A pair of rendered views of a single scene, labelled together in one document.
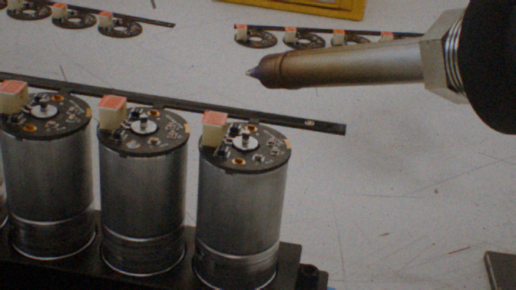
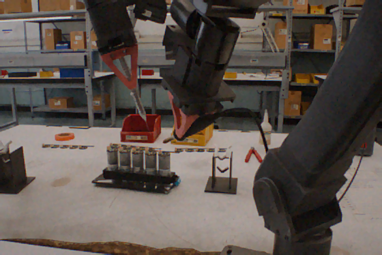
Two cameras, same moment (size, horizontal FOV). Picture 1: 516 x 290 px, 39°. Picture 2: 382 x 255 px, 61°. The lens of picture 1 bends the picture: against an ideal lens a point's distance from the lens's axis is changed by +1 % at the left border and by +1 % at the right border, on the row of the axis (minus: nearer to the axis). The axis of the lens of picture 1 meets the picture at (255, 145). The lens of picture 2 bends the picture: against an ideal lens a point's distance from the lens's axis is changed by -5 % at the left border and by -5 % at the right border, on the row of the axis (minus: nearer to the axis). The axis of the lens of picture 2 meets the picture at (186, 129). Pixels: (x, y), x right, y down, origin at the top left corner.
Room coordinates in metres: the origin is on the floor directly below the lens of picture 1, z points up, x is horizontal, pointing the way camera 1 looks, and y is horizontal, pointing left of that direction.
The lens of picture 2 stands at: (-0.46, -0.12, 1.02)
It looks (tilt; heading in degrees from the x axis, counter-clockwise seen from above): 14 degrees down; 7
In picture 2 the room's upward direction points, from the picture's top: straight up
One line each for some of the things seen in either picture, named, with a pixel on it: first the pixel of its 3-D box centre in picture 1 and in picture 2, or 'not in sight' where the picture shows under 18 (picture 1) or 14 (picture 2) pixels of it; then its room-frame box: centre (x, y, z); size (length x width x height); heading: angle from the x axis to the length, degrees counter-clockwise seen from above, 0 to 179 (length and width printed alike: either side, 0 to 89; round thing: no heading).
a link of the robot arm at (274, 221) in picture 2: not in sight; (298, 201); (-0.12, -0.20, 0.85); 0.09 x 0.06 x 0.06; 126
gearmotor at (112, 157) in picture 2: not in sight; (112, 161); (0.18, 0.11, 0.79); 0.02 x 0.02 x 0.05
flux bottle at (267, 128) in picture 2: not in sight; (265, 126); (0.48, -0.23, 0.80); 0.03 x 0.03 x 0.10
